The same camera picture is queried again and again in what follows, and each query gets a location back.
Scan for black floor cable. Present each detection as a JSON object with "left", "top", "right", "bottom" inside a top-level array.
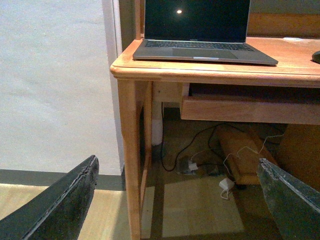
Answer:
[{"left": 160, "top": 102, "right": 226, "bottom": 172}]

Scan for grey open laptop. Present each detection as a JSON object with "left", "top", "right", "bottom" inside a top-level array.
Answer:
[{"left": 132, "top": 0, "right": 278, "bottom": 66}]

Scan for wooden desk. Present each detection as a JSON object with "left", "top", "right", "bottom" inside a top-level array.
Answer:
[{"left": 110, "top": 0, "right": 320, "bottom": 240}]

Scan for wooden pull-out keyboard tray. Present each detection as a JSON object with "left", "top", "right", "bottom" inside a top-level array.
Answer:
[{"left": 180, "top": 96, "right": 320, "bottom": 125}]

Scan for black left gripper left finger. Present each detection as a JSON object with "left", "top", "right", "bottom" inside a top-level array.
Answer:
[{"left": 0, "top": 155, "right": 99, "bottom": 240}]

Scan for black computer mouse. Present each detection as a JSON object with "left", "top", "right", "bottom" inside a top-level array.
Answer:
[{"left": 312, "top": 51, "right": 320, "bottom": 64}]

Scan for white power adapter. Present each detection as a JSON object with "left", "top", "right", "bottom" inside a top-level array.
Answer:
[{"left": 219, "top": 177, "right": 235, "bottom": 200}]

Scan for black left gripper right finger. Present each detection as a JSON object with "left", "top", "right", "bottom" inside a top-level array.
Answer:
[{"left": 257, "top": 158, "right": 320, "bottom": 240}]

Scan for wooden footrest box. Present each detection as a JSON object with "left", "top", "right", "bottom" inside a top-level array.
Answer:
[{"left": 216, "top": 125, "right": 278, "bottom": 185}]

